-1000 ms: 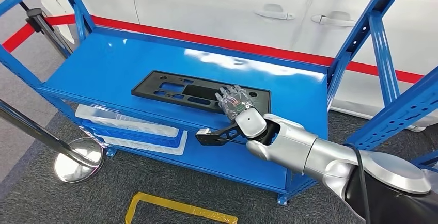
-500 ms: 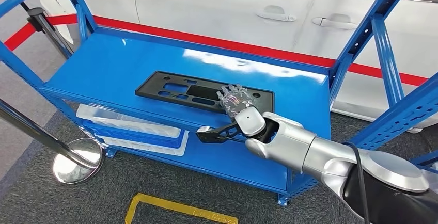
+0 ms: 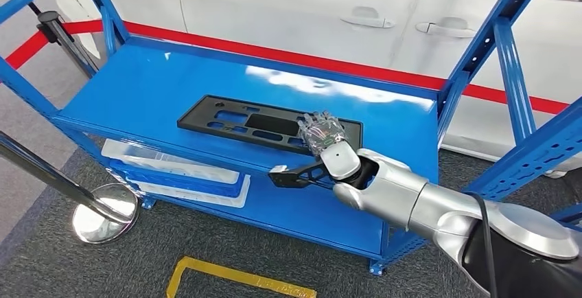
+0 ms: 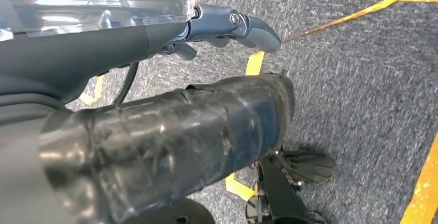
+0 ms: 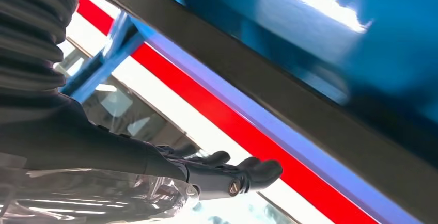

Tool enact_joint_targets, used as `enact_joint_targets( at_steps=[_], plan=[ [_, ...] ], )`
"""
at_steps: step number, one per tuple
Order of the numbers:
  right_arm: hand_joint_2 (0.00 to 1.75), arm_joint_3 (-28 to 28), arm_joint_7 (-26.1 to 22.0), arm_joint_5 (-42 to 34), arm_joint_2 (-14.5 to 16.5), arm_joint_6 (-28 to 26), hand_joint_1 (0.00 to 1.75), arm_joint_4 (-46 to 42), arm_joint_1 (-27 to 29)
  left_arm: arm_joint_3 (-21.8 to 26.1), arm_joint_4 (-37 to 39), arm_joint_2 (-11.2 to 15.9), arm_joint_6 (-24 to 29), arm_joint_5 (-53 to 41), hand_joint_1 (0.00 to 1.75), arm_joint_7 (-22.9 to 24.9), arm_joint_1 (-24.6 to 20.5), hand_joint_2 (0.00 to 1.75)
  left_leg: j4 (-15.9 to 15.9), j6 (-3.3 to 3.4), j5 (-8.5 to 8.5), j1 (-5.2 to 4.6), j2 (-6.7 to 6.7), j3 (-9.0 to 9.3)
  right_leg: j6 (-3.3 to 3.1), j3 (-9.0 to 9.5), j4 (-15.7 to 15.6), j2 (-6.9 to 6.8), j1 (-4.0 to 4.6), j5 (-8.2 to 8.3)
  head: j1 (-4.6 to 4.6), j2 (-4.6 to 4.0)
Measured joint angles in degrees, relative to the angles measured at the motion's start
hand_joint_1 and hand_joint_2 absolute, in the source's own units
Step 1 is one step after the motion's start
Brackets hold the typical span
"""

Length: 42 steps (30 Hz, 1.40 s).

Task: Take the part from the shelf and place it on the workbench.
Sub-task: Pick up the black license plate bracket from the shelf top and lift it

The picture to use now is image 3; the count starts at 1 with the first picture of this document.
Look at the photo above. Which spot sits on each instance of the blue metal shelf rack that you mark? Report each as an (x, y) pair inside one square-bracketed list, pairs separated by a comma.
[(150, 91)]

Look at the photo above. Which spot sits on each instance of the chrome stanchion post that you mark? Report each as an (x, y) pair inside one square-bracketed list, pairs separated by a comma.
[(66, 46), (36, 171)]

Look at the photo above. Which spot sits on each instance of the white car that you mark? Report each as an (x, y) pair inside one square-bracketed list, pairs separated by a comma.
[(273, 0)]

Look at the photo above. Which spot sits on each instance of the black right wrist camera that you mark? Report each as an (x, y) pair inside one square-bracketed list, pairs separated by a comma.
[(291, 180)]

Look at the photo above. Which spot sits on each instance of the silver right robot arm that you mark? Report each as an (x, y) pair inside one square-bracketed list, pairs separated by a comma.
[(395, 191)]

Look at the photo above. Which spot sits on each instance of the black plastic panel part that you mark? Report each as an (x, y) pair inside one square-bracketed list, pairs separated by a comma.
[(195, 118)]

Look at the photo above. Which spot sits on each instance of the yellow floor tape square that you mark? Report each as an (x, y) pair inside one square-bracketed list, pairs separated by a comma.
[(236, 275)]

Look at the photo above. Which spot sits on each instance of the blue plastic bin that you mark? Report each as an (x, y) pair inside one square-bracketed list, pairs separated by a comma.
[(191, 186)]

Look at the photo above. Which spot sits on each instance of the red barrier belt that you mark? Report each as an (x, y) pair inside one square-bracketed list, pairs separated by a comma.
[(273, 54)]

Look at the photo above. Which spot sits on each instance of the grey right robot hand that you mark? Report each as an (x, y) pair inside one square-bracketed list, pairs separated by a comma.
[(323, 132)]

